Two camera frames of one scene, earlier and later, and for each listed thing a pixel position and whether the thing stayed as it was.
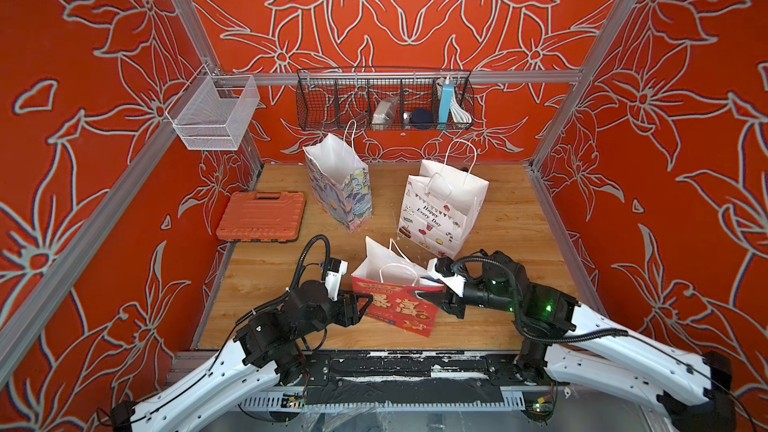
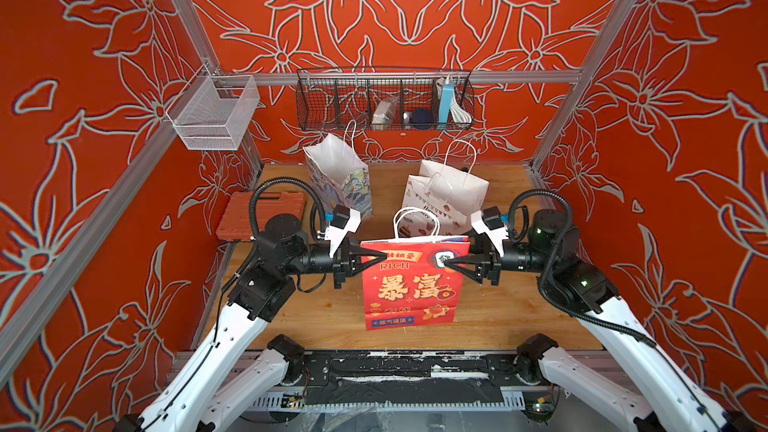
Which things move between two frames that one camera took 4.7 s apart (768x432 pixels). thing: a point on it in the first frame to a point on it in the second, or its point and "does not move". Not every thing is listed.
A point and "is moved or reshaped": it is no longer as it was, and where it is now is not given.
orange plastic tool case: (263, 216) does not move
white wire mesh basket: (213, 112) does not move
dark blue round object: (422, 119) does not move
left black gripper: (355, 315) to (342, 263)
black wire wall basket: (385, 99) does not move
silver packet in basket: (384, 114) does not move
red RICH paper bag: (392, 280) is moved or reshaped
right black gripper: (450, 303) to (490, 268)
